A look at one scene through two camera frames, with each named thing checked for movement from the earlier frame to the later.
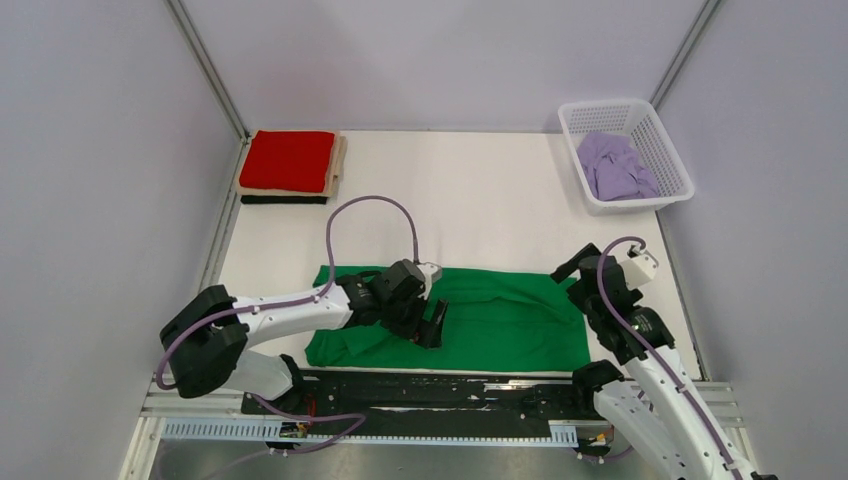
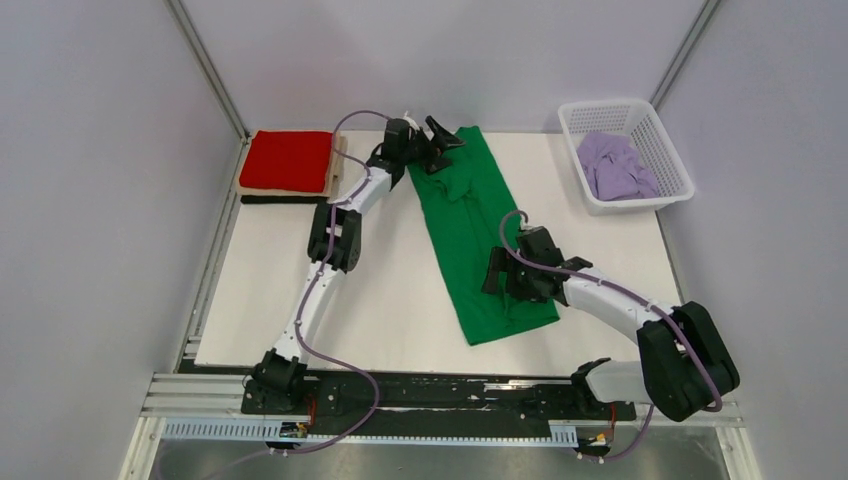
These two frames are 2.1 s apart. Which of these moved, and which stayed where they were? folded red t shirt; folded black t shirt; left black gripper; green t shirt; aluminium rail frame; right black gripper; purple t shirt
Moved: green t shirt; left black gripper; right black gripper
Stayed: folded red t shirt; folded black t shirt; aluminium rail frame; purple t shirt
